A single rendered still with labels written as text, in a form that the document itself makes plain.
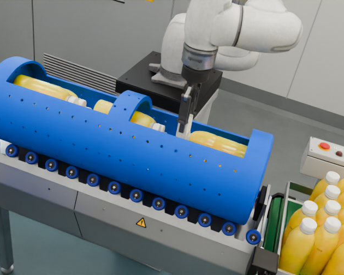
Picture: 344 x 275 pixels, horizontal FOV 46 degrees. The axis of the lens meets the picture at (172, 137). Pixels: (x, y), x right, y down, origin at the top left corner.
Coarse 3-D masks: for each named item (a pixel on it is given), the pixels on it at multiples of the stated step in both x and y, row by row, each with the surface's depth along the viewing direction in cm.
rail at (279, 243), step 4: (288, 184) 140; (288, 188) 139; (288, 192) 137; (284, 196) 138; (284, 200) 134; (284, 204) 132; (284, 208) 130; (284, 212) 128; (284, 216) 127; (284, 220) 125; (280, 224) 126; (280, 228) 124; (280, 232) 121; (280, 236) 119; (280, 240) 118; (280, 244) 117; (276, 248) 118; (280, 248) 116; (276, 252) 116
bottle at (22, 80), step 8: (16, 80) 128; (24, 80) 128; (32, 80) 128; (40, 80) 130; (32, 88) 127; (40, 88) 127; (48, 88) 127; (56, 88) 127; (56, 96) 126; (64, 96) 127
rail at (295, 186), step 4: (292, 184) 142; (296, 184) 142; (300, 184) 142; (292, 188) 143; (296, 188) 142; (300, 188) 142; (304, 188) 142; (308, 188) 141; (312, 188) 141; (304, 192) 142; (308, 192) 142
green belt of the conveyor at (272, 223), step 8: (272, 200) 147; (280, 200) 145; (288, 200) 146; (272, 208) 142; (280, 208) 143; (288, 208) 142; (296, 208) 143; (272, 216) 139; (280, 216) 138; (288, 216) 139; (272, 224) 135; (272, 232) 132; (264, 240) 131; (272, 240) 129; (264, 248) 128; (272, 248) 126
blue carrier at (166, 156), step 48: (0, 96) 122; (48, 96) 120; (96, 96) 142; (144, 96) 125; (48, 144) 122; (96, 144) 117; (144, 144) 114; (192, 144) 112; (192, 192) 114; (240, 192) 109
